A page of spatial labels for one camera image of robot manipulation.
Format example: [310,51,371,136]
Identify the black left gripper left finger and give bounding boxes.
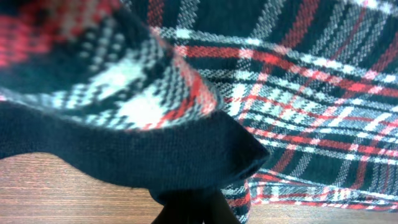
[152,194,204,224]

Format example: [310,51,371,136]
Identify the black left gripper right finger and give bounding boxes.
[204,190,241,224]

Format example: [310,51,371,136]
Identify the plaid sleeveless shirt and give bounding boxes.
[1,0,397,223]

